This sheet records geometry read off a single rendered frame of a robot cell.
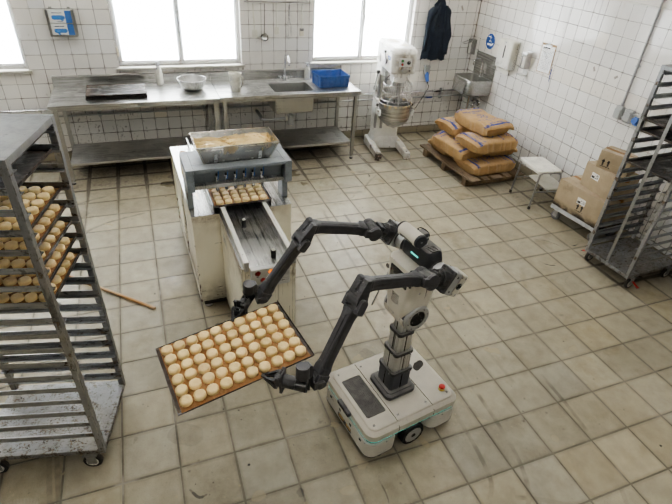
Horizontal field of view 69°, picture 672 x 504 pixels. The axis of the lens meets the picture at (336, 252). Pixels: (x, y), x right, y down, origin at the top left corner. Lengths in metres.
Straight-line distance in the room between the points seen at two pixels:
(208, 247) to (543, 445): 2.56
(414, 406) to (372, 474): 0.44
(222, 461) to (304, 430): 0.51
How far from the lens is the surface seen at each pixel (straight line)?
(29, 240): 2.21
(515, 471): 3.27
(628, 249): 5.43
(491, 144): 6.15
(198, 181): 3.46
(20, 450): 3.26
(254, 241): 3.18
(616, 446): 3.67
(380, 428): 2.89
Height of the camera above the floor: 2.57
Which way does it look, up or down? 34 degrees down
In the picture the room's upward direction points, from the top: 4 degrees clockwise
